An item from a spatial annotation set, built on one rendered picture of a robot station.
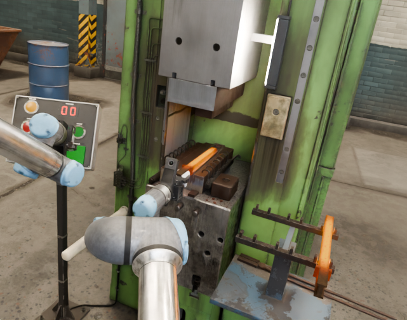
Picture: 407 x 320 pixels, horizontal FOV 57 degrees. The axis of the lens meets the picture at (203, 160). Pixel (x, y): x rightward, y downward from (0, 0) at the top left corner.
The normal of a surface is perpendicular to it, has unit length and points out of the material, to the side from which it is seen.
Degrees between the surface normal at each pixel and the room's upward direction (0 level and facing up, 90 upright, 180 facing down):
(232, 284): 0
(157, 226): 14
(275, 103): 90
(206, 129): 90
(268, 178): 90
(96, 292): 0
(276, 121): 90
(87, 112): 60
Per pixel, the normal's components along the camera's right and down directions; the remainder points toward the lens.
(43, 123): 0.12, -0.13
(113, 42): -0.28, 0.32
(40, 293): 0.13, -0.92
